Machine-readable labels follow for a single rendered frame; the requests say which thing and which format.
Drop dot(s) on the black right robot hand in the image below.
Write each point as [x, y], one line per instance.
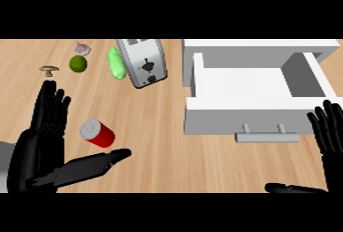
[332, 142]

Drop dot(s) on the white open drawer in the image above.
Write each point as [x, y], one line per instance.
[250, 105]

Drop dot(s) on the light green vegetable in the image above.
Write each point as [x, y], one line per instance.
[116, 64]

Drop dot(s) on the white cabinet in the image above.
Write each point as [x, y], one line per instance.
[250, 52]

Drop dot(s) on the red can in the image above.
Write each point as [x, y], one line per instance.
[97, 133]

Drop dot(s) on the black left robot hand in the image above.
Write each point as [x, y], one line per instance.
[40, 151]

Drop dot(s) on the garlic bulb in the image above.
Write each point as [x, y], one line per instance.
[82, 49]

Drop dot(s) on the green lime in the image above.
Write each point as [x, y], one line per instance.
[77, 63]

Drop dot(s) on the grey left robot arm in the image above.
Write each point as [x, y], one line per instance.
[3, 167]

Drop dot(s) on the brown mushroom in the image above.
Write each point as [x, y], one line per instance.
[48, 70]

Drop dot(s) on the silver toaster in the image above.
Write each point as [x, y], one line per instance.
[143, 62]

